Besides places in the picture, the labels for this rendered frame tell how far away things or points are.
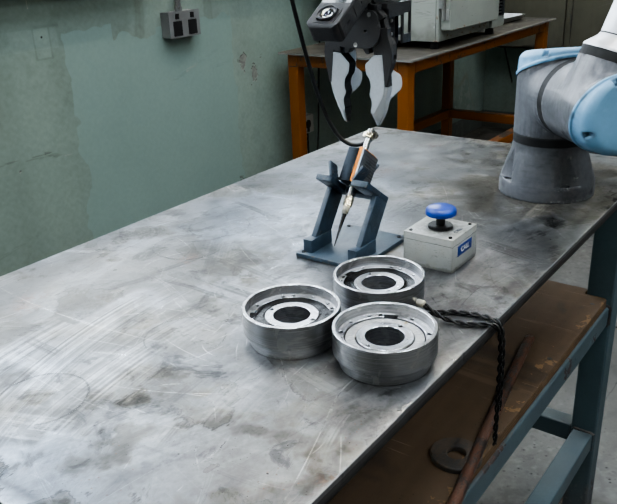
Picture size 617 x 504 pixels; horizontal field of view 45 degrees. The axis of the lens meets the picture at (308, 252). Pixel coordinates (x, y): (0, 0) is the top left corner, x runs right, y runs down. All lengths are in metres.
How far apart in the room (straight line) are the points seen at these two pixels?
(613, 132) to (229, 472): 0.70
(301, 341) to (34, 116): 1.79
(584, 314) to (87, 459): 1.00
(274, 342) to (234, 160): 2.34
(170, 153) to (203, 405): 2.14
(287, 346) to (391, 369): 0.11
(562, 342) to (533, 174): 0.30
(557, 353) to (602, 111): 0.43
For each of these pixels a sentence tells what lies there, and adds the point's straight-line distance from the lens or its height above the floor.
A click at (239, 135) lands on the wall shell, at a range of 3.07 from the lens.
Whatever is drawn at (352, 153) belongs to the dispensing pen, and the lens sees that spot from 0.99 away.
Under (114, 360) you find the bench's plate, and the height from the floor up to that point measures 0.80.
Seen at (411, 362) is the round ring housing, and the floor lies 0.83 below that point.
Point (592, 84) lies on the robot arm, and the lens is 1.07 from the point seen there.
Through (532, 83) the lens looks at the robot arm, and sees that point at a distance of 1.19.
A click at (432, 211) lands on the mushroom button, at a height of 0.87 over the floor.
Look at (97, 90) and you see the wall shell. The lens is 2.57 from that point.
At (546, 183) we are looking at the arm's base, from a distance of 1.21.
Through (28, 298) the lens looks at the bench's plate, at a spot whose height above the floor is 0.80.
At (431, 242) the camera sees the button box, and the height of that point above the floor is 0.84.
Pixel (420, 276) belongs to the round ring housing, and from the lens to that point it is 0.86.
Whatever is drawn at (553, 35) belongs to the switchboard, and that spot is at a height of 0.63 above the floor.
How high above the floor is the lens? 1.20
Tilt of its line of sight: 23 degrees down
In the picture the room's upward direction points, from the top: 3 degrees counter-clockwise
